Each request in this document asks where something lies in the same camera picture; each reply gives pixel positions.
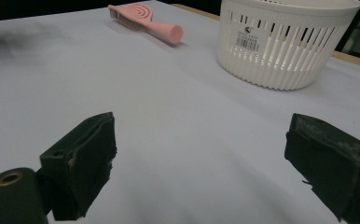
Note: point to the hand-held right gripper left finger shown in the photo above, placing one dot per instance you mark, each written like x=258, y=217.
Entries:
x=85, y=161

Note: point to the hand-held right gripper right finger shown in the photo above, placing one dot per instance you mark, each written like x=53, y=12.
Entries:
x=333, y=165

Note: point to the white slotted plastic basket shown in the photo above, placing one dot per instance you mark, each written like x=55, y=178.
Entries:
x=280, y=53

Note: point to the pink swirl lollipop toy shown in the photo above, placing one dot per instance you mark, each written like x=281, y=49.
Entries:
x=156, y=26

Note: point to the light blue table mat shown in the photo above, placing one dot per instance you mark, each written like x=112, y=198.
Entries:
x=184, y=124

